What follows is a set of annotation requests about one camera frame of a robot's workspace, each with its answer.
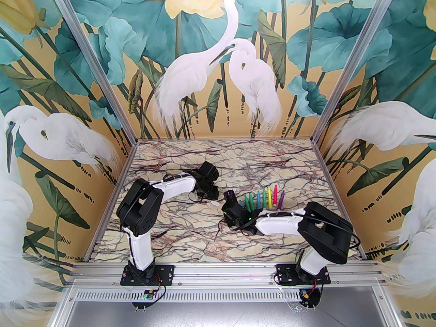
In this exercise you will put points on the green marker pen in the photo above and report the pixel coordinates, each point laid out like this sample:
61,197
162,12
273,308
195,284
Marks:
247,201
264,198
252,204

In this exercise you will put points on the yellow marker pen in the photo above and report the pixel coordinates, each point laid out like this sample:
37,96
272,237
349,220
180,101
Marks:
269,196

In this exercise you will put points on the pink marker pen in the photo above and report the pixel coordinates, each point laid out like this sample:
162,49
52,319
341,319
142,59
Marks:
275,196

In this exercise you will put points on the purple marker pen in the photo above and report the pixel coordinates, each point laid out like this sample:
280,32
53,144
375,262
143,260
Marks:
281,199

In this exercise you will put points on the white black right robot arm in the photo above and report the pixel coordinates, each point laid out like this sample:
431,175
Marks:
279,221

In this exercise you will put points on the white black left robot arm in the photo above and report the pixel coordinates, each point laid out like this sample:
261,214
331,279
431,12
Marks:
177,184

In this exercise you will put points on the perforated metal strip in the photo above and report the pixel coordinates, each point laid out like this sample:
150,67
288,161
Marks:
224,296

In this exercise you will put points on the small board with yellow connector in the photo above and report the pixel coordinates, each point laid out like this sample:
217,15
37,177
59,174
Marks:
308,298

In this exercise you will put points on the grey metal sheet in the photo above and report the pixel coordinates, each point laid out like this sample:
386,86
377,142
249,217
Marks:
218,315

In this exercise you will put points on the small green circuit board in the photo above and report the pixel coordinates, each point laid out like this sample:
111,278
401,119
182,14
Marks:
148,295

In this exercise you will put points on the aluminium frame rail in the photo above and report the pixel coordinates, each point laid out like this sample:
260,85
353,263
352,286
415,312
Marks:
224,274

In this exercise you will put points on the aluminium frame post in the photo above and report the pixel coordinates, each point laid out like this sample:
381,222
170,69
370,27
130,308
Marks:
354,63
95,60

